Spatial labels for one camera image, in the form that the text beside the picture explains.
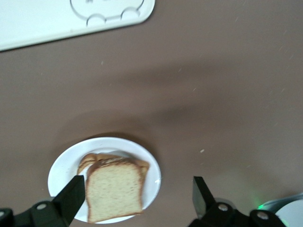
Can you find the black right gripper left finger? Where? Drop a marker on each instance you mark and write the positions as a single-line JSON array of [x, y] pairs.
[[71, 201]]

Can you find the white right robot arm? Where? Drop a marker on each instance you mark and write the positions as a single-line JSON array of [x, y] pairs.
[[293, 215]]

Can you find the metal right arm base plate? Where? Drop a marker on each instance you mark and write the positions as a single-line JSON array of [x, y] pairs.
[[279, 201]]

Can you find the white round plate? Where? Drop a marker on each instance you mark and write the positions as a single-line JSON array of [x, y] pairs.
[[64, 175]]

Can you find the brown bread slice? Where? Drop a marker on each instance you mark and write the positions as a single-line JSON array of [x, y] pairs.
[[106, 158]]

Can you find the plain bread slice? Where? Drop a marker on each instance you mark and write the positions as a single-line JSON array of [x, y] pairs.
[[113, 194]]

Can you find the cream tray with bear print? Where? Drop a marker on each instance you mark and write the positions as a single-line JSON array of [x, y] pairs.
[[47, 19]]

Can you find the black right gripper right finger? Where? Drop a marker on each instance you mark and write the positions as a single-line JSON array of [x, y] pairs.
[[203, 203]]

